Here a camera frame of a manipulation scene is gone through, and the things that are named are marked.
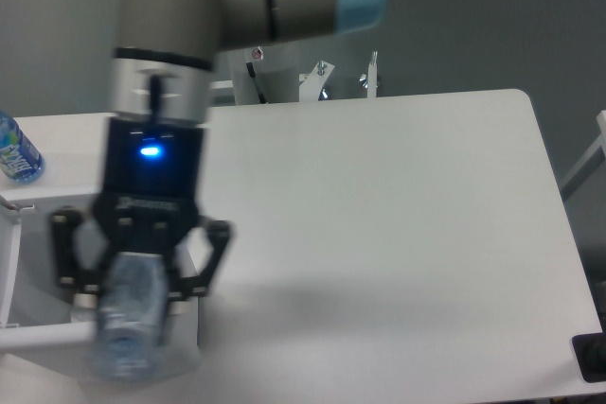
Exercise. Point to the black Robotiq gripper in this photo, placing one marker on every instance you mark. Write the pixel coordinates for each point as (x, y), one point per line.
(146, 205)

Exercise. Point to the crushed clear plastic bottle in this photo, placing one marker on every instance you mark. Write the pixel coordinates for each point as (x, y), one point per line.
(131, 315)

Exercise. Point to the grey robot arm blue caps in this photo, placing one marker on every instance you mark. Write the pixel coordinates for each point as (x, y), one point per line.
(165, 56)

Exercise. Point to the white plastic trash can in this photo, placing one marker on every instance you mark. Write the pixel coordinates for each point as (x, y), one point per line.
(55, 328)

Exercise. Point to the blue labelled water bottle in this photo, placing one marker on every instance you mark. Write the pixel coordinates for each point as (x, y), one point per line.
(21, 161)

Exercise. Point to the black clamp at table edge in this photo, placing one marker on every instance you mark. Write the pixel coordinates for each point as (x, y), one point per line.
(590, 354)

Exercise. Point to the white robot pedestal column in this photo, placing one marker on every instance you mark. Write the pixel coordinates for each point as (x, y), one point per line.
(265, 74)

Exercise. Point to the white metal table frame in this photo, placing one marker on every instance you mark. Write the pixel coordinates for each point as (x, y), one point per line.
(321, 83)

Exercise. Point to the white frame at right edge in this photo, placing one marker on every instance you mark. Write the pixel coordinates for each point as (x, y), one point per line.
(587, 164)

